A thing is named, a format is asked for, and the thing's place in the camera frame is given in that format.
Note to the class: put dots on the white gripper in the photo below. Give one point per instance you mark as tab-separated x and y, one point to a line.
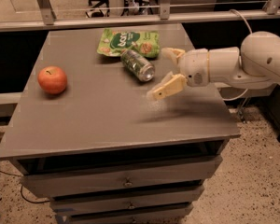
194	66

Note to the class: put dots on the green soda can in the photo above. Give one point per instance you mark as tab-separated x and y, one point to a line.
142	68

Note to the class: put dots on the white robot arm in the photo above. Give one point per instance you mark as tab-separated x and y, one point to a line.
255	65

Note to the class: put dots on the green snack bag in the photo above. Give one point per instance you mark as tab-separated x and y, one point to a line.
114	43

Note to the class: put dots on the black office chair base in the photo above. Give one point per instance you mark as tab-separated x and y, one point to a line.
98	8

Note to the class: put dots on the grey drawer cabinet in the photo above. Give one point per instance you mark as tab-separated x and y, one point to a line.
104	119

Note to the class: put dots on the metal railing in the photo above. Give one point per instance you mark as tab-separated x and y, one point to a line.
25	15

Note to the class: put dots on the red apple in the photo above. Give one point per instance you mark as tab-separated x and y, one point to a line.
52	80

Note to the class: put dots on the middle grey drawer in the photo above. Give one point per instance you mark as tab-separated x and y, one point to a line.
128	200

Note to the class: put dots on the grey drawer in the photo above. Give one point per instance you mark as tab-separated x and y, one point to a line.
121	177
128	200
136	216

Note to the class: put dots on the bottom grey drawer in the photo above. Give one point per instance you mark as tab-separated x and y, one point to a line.
136	216

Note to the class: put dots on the top grey drawer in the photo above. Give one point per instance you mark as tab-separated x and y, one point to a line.
121	177

